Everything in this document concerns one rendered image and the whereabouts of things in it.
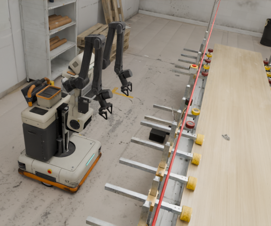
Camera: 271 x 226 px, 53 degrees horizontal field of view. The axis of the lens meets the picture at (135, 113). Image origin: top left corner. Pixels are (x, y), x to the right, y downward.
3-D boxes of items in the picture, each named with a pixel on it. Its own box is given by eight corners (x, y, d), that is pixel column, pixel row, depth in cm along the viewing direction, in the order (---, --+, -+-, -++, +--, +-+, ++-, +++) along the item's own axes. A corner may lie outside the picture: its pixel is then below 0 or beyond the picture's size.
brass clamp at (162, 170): (153, 179, 177) (154, 173, 174) (158, 165, 188) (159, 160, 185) (162, 182, 175) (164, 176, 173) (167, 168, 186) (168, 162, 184)
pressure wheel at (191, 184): (189, 176, 171) (189, 174, 179) (186, 189, 172) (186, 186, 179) (198, 180, 170) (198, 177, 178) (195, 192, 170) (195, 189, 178)
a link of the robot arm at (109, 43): (112, 16, 227) (107, 19, 219) (127, 22, 226) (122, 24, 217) (101, 63, 252) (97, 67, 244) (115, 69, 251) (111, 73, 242)
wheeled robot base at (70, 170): (17, 175, 279) (14, 157, 266) (51, 140, 331) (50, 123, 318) (75, 196, 266) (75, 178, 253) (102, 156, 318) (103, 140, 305)
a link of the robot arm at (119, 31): (120, 21, 227) (115, 23, 218) (126, 22, 226) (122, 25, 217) (117, 69, 250) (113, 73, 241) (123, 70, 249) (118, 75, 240)
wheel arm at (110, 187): (104, 189, 163) (104, 185, 161) (106, 185, 166) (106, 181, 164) (186, 217, 153) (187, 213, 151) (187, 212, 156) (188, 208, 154)
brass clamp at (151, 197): (143, 209, 156) (144, 203, 153) (148, 192, 167) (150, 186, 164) (153, 212, 155) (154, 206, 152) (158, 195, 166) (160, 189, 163)
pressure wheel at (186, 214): (182, 206, 160) (178, 219, 157) (183, 203, 153) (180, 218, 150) (192, 209, 159) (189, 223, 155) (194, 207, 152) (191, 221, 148)
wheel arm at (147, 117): (144, 119, 251) (144, 115, 249) (144, 117, 254) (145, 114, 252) (190, 132, 243) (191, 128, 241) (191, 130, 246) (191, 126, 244)
